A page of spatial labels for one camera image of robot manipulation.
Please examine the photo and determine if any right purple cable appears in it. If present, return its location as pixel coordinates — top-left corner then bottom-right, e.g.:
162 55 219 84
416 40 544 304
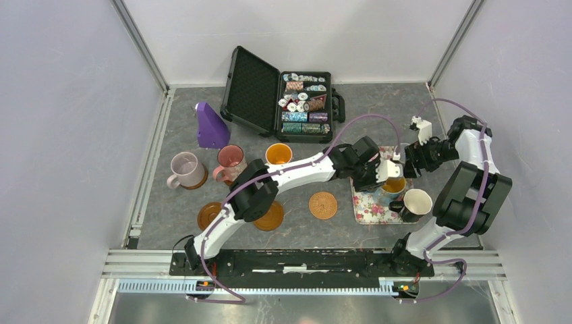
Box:
395 98 489 305

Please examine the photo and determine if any black poker chip case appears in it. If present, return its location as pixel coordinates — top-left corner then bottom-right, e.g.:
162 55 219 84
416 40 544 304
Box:
220 46 346 144

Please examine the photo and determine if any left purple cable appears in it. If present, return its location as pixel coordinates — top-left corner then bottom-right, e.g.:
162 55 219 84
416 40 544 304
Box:
196 113 402 305

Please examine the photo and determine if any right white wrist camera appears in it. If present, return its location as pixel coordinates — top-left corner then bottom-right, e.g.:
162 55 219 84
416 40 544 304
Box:
409 116 432 146

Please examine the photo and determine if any woven rattan round coaster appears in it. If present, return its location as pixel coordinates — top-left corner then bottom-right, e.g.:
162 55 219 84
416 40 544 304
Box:
308 191 338 220

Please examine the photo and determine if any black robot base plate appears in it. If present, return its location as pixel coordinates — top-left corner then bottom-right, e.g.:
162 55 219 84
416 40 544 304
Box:
169 248 435 290

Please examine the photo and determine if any blue mug yellow inside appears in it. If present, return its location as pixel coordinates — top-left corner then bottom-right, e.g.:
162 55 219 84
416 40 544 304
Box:
374 178 407 206

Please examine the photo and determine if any lavender ceramic mug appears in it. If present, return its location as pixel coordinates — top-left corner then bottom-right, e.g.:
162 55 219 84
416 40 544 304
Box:
166 152 203 190

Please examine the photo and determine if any black mug cream inside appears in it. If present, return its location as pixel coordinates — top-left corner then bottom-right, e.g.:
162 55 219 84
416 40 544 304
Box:
389 189 433 223

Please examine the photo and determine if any brown wooden coaster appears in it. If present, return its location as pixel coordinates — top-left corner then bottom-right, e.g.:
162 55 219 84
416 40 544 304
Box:
197 202 221 231
254 201 284 232
178 164 208 190

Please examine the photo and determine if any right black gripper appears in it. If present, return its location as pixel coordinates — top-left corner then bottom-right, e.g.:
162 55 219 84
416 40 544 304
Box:
401 135 459 178

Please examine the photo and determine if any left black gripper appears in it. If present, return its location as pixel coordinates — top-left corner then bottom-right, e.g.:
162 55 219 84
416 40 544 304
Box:
349 158 385 193

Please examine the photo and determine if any floral rectangular tray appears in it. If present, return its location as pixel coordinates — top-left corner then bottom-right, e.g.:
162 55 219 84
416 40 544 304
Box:
348 145 423 225

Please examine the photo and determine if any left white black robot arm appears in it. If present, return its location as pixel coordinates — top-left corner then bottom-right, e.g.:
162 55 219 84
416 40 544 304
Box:
184 136 401 275

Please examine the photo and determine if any pink ceramic mug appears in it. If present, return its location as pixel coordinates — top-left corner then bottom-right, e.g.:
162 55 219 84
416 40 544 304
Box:
212 144 247 185

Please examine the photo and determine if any purple cable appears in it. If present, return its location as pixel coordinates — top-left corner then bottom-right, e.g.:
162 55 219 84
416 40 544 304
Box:
395 98 489 305
196 113 402 305

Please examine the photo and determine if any floral mug orange inside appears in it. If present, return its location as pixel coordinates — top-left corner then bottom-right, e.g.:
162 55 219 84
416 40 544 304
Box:
265 143 293 165

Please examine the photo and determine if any purple plastic wedge stand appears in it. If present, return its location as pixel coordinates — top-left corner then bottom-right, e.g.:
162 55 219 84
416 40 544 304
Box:
195 101 231 149

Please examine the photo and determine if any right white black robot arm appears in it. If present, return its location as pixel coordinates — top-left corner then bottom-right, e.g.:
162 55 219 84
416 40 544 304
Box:
389 115 513 275

